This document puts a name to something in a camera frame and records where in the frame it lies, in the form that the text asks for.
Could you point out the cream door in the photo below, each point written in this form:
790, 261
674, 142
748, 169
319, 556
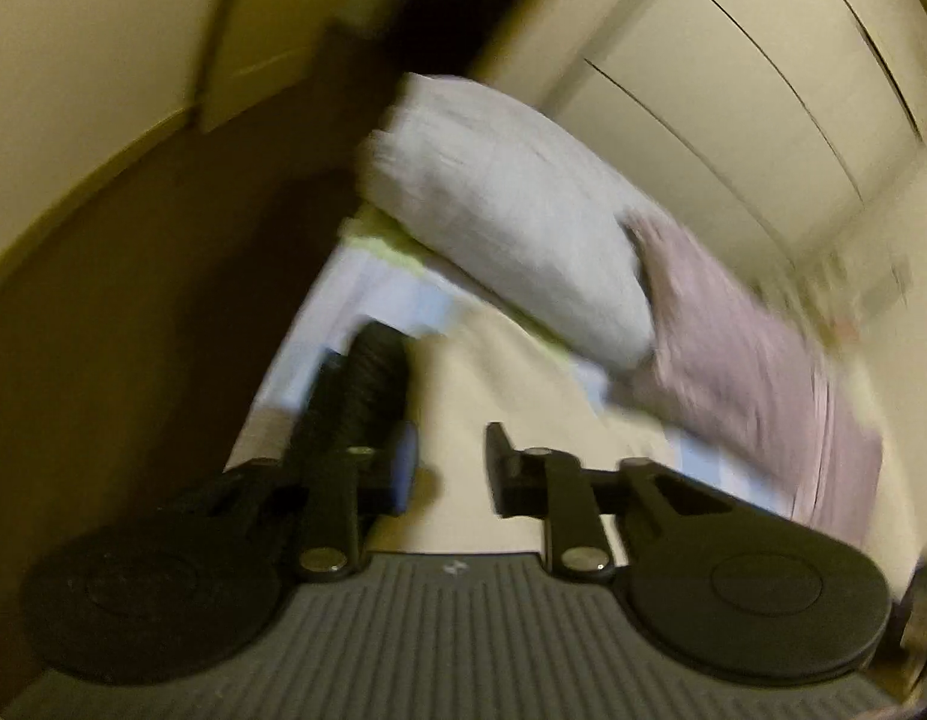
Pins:
283, 15

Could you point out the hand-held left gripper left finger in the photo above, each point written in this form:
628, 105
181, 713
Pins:
405, 465

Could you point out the white pillow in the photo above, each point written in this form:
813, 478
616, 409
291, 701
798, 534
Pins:
508, 225

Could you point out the cream panelled wardrobe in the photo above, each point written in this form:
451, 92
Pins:
733, 90

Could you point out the small mauve pillow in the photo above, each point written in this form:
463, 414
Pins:
741, 360

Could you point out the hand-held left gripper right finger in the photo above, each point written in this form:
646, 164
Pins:
499, 472

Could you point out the beige shirt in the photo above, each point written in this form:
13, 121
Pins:
463, 390

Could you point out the checked bed sheet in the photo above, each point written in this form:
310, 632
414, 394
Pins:
358, 285

